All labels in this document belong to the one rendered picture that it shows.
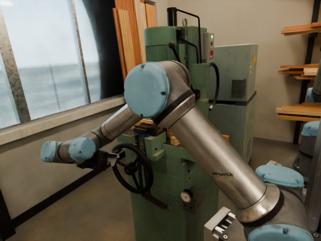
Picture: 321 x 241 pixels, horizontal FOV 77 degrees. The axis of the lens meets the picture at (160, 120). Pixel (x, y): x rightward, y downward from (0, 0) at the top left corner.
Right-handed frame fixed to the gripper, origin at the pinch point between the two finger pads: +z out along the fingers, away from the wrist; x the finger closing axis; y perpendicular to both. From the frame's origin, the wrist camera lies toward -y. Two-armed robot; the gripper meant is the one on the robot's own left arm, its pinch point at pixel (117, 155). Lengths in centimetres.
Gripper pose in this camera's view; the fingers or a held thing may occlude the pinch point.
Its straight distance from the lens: 102.9
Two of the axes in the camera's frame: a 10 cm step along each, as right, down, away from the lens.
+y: -2.2, 9.7, -1.3
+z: 5.3, 2.4, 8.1
